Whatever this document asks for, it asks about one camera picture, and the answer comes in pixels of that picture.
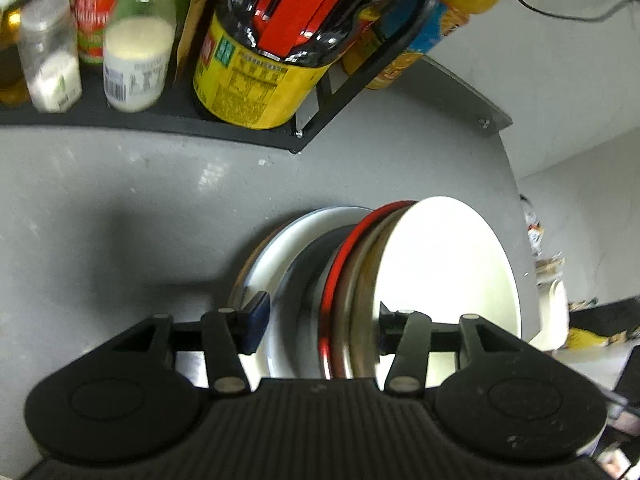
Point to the red label bottle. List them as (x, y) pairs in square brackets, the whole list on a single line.
[(92, 20)]

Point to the grey metal shelf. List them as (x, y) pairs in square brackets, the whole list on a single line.
[(125, 185)]

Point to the glass spice shaker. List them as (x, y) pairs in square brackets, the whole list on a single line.
[(50, 60)]

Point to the yellow snack packet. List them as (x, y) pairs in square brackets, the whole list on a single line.
[(430, 35)]

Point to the dark grey plate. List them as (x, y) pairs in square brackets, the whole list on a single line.
[(310, 270)]

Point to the cooking oil bottle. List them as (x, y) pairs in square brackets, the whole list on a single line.
[(12, 60)]

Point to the white ceramic bowl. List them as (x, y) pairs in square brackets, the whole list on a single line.
[(440, 260)]

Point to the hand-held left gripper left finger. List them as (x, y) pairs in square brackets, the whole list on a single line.
[(256, 322)]

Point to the red rimmed plate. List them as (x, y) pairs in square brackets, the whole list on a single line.
[(331, 285)]

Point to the white ceramic plate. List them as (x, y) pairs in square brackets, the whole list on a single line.
[(280, 270)]

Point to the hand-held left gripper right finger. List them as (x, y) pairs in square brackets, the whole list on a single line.
[(384, 332)]

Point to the clear plastic bag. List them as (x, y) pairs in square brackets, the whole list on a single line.
[(542, 245)]

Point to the golden pouch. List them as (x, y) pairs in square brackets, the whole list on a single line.
[(192, 15)]

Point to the large dark sauce bottle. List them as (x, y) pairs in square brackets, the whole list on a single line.
[(250, 85)]

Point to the brown rimmed plate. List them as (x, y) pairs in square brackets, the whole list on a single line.
[(239, 280)]

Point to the white capped powder bottle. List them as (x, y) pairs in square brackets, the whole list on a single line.
[(135, 55)]

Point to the black metal spice rack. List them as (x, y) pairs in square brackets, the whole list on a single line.
[(150, 122)]

